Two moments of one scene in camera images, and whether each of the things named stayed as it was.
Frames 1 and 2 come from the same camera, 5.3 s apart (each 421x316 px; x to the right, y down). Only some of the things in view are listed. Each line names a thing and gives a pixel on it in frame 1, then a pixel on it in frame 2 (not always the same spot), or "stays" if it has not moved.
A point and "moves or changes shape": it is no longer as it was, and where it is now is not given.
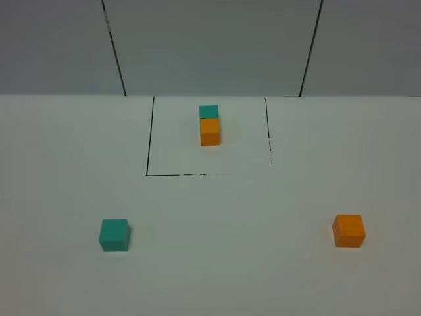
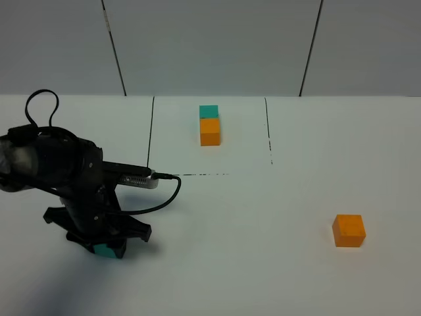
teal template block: [208, 111] stays
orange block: [348, 230] stays
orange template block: [210, 131] stays
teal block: [114, 235] moves or changes shape
